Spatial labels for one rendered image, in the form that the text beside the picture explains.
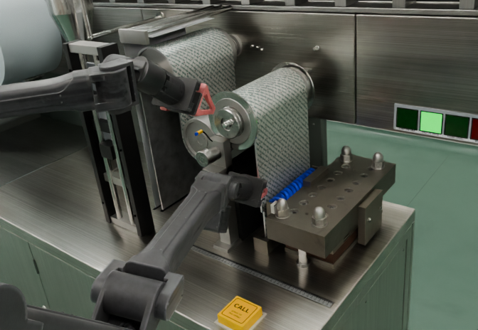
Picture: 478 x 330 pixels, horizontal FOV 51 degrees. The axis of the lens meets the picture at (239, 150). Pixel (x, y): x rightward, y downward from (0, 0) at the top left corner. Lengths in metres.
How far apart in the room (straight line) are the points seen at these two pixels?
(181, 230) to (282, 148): 0.52
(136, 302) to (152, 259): 0.08
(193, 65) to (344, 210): 0.53
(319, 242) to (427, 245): 1.79
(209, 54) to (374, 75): 0.44
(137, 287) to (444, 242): 2.40
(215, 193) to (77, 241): 0.65
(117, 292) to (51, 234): 0.90
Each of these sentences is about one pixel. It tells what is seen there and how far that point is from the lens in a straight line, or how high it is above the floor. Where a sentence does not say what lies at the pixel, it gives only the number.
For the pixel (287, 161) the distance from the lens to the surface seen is 1.30.
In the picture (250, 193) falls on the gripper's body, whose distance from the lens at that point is 1.15.
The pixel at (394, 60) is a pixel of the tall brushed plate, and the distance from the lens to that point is 1.30.
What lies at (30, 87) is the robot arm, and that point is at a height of 1.47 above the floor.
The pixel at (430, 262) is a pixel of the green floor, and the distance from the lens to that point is 2.79.
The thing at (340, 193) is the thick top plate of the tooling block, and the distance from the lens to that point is 1.29.
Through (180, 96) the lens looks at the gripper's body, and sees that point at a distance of 0.98.
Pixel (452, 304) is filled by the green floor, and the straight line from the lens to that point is 2.57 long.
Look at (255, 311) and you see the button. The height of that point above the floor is 0.92.
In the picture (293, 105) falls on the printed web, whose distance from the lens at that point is 1.28.
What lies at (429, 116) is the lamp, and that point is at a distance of 1.30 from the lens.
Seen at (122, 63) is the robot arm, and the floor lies 1.48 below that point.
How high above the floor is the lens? 1.68
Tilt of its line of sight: 25 degrees down
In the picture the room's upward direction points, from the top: 6 degrees counter-clockwise
